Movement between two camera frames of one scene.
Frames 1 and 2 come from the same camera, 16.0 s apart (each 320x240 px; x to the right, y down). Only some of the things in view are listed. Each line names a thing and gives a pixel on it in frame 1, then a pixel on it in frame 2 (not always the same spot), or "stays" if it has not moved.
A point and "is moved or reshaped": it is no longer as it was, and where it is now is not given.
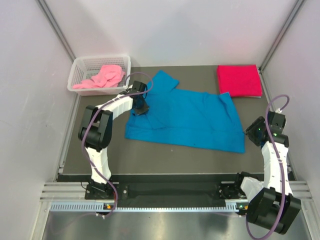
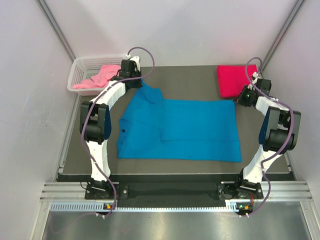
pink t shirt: x=109 y=76 stays
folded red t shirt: x=240 y=80 stays
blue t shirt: x=181 y=116 is moved or reshaped
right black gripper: x=250 y=130 to x=240 y=100
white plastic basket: x=84 y=68 stays
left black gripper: x=144 y=109 to x=137 y=85
